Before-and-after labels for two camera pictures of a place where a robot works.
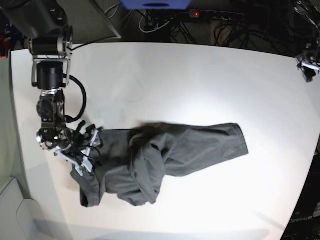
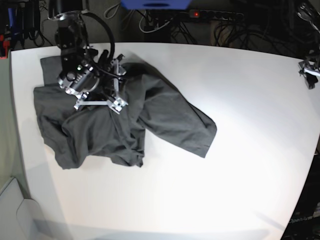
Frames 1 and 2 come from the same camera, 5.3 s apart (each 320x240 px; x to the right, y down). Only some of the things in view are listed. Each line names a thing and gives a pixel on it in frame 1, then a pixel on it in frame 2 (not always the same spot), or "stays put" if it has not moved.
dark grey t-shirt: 133,164 to 96,134
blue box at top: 155,4 stays put
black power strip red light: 216,14 stays put
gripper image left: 74,146 to 90,84
